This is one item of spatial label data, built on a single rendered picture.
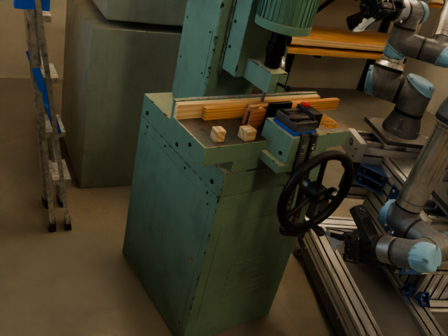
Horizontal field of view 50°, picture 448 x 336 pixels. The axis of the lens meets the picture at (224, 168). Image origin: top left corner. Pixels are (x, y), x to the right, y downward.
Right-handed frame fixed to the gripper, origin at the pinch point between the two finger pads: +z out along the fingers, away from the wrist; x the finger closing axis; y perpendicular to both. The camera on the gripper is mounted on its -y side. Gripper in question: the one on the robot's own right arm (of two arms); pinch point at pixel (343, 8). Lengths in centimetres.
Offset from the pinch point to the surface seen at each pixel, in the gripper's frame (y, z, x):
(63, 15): -233, 5, -112
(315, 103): -32.1, -12.9, 19.7
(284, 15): -6.5, 18.2, 0.4
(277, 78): -20.9, 13.1, 14.0
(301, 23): -5.3, 13.3, 2.9
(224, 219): -43, 29, 54
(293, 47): -180, -158, -70
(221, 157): -26, 37, 36
